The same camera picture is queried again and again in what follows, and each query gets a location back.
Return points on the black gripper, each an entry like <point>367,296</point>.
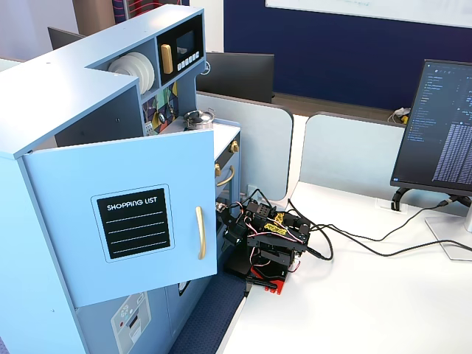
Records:
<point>231,233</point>

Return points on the shopping list cabinet door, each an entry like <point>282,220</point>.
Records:
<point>73,239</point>

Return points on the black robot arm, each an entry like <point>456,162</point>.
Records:
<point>273,247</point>

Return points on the blue oven door with window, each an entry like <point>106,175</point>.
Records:
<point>226,193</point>

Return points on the black toy microwave door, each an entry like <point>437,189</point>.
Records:
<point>166,79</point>

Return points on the water dispenser fridge door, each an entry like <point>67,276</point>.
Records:
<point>92,332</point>

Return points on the gold stove knob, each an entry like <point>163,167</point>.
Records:
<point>218,170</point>
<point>234,146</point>

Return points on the dark blue fabric panel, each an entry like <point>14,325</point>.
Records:
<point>214,313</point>

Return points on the light blue desk divider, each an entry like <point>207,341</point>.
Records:
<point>350,155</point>
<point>258,147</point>

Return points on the steel pot with lid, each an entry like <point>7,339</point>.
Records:
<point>199,119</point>

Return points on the steel skimmer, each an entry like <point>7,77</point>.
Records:
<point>148,128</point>

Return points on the steel ladle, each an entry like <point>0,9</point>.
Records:
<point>162,117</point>

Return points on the dark Dell monitor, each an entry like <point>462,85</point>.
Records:
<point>239,77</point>

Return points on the white toy plate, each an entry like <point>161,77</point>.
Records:
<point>144,72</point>
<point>121,66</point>
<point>150,79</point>

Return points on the blue toy kitchen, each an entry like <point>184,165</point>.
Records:
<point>55,92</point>

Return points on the silver monitor stand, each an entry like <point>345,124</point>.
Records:
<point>453,239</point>

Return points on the lit computer monitor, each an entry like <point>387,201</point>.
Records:
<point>435,129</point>

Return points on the whiteboard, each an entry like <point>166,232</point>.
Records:
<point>368,7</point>

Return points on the red robot base mount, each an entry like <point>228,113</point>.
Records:
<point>274,285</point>

